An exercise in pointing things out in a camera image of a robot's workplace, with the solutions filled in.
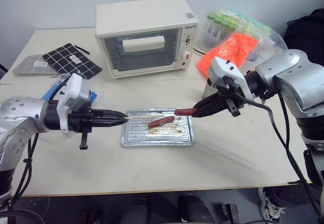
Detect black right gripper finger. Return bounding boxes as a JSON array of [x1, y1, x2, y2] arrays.
[[193, 102, 230, 119], [192, 93, 226, 112]]

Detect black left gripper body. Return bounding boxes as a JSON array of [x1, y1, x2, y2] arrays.
[[67, 101, 94, 151]]

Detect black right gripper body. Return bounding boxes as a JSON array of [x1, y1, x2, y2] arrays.
[[218, 76, 246, 119]]

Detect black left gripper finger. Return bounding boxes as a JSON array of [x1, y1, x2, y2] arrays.
[[91, 109, 128, 119], [91, 117, 127, 128]]

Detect red-brown sausage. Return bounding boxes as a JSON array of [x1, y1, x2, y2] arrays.
[[174, 108, 197, 116], [148, 116, 176, 129]]

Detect wooden skewer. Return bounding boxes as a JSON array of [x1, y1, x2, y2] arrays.
[[125, 115, 168, 121]]

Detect ribbed metal baking tray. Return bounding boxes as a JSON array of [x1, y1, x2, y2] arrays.
[[120, 108, 196, 148]]

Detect blue item in clear wrapper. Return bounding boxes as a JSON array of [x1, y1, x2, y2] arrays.
[[39, 73, 99, 104]]

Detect orange plastic bag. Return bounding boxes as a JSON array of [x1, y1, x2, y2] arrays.
[[196, 31, 259, 77]]

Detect black grid-pattern cloth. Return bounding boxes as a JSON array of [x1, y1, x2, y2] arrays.
[[42, 42, 103, 81]]

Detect clear plastic bag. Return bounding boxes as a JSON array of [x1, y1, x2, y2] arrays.
[[198, 7, 289, 64]]

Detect green-capped clear tube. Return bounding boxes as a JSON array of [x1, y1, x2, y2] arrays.
[[220, 19, 229, 39], [207, 12, 216, 35], [214, 16, 223, 38]]

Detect thin black strip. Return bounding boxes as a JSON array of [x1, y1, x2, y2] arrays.
[[74, 44, 91, 56]]

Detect grey grid-pattern cloth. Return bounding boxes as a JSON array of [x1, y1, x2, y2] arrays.
[[12, 54, 60, 78]]

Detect dark clothed bystander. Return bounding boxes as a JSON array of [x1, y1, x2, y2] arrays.
[[284, 8, 324, 66]]

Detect cream toaster oven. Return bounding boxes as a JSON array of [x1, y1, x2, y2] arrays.
[[94, 0, 199, 79]]

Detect small black block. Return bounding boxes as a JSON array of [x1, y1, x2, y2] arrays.
[[222, 203, 240, 224]]

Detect white laced shoe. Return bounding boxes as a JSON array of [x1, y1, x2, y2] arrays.
[[257, 187, 288, 221]]

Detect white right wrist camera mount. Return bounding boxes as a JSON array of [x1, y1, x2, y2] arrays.
[[207, 56, 257, 101]]

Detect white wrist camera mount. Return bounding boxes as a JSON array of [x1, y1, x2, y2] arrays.
[[57, 72, 92, 137], [207, 56, 257, 101]]

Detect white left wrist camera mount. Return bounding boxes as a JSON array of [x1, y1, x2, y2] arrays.
[[57, 72, 92, 137]]

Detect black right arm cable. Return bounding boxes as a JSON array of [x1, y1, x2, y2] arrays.
[[237, 91, 322, 221]]

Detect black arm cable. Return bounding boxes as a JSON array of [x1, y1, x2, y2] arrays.
[[9, 132, 40, 206], [237, 91, 322, 221]]

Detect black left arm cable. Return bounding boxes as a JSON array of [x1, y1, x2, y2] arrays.
[[9, 132, 40, 206]]

